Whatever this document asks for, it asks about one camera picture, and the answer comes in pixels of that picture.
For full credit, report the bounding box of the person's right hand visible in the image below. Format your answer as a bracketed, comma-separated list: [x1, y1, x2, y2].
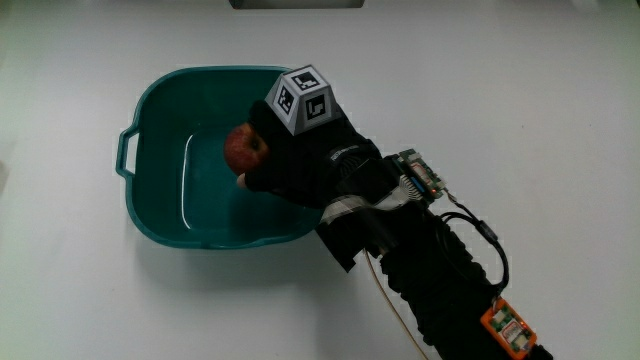
[236, 64, 402, 210]

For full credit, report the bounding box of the red apple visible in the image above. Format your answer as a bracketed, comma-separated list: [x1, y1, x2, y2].
[223, 122, 272, 177]

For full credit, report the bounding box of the teal plastic basin plate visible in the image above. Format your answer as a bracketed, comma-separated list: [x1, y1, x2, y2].
[115, 64, 324, 251]

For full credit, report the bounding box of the person's right forearm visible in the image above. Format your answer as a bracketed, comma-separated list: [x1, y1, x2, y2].
[315, 192, 554, 360]

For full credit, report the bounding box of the green circuit board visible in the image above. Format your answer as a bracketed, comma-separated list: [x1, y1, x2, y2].
[392, 148, 448, 204]

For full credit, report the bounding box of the orange electronic module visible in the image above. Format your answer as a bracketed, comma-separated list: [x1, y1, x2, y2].
[480, 297, 539, 360]

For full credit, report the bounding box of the grey ribbon cable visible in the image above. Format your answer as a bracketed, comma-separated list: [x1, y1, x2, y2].
[319, 186, 427, 225]

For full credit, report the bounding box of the thin tan cable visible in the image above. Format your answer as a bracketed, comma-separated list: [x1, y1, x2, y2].
[363, 249, 431, 360]

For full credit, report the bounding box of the black cable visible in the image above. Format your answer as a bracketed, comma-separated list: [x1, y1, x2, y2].
[438, 191, 511, 301]

